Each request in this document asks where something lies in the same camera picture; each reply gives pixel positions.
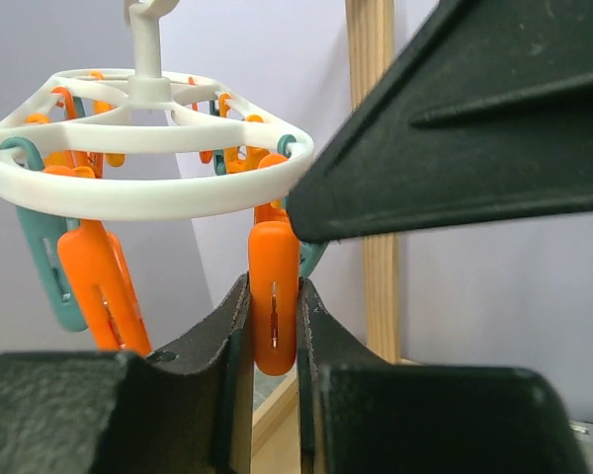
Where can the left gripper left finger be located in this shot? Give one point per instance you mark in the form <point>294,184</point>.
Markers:
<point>186,408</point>

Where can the teal clothespin front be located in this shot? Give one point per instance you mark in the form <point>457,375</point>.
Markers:
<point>42,232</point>

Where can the orange clothespin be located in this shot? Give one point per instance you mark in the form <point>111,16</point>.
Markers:
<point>234,159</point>
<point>273,258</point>
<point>95,266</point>

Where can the wooden hanging rack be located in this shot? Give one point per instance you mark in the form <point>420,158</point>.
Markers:
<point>375,197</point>

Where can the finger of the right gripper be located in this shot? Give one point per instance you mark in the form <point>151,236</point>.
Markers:
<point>486,115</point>

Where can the teal clothespin right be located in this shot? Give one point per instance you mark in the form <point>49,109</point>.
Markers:
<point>309,254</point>

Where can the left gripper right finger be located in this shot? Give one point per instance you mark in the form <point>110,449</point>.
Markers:
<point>470,419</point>

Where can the teal clothespin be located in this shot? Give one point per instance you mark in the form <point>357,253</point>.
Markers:
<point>309,254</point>
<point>42,232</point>

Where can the white round clip hanger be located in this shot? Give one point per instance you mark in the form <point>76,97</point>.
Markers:
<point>36,37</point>

